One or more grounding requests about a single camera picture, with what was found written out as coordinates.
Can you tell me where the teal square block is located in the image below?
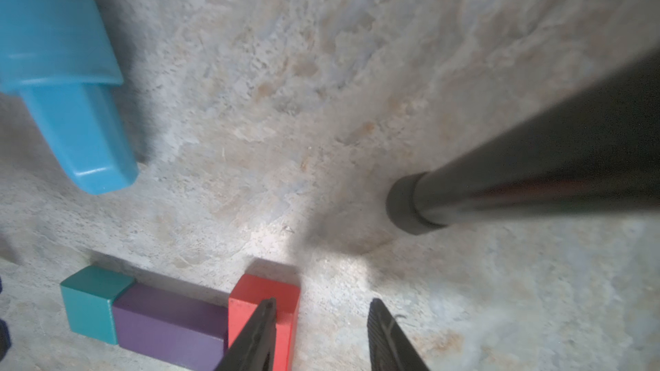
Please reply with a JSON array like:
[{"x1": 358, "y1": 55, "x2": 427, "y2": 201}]
[{"x1": 60, "y1": 266, "x2": 136, "y2": 345}]

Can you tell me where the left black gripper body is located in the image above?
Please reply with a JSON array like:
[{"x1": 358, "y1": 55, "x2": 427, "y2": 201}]
[{"x1": 0, "y1": 275, "x2": 12, "y2": 362}]

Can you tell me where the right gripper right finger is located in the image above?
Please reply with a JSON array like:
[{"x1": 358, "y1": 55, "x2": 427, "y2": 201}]
[{"x1": 367, "y1": 298, "x2": 430, "y2": 371}]

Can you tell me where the blue microphone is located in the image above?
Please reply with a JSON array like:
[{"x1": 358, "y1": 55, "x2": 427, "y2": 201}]
[{"x1": 1, "y1": 0, "x2": 139, "y2": 195}]

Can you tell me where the dark purple block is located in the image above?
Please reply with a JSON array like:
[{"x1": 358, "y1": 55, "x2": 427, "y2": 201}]
[{"x1": 113, "y1": 283, "x2": 228, "y2": 370}]

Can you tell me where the black perforated music stand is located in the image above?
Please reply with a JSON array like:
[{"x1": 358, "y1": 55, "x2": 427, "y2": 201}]
[{"x1": 386, "y1": 52, "x2": 659, "y2": 235}]

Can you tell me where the red block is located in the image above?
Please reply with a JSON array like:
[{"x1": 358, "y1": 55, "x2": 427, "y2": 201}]
[{"x1": 228, "y1": 274, "x2": 301, "y2": 371}]

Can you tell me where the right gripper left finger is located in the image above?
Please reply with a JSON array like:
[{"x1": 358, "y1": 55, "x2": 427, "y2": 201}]
[{"x1": 215, "y1": 298, "x2": 277, "y2": 371}]

